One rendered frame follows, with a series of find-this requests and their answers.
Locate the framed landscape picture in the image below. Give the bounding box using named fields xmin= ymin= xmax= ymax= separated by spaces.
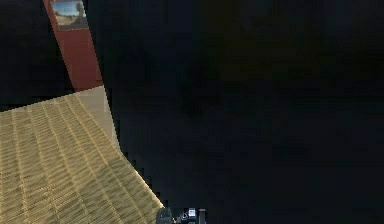
xmin=49 ymin=0 xmax=89 ymax=32

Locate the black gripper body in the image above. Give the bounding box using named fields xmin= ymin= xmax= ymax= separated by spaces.
xmin=156 ymin=207 xmax=175 ymax=224

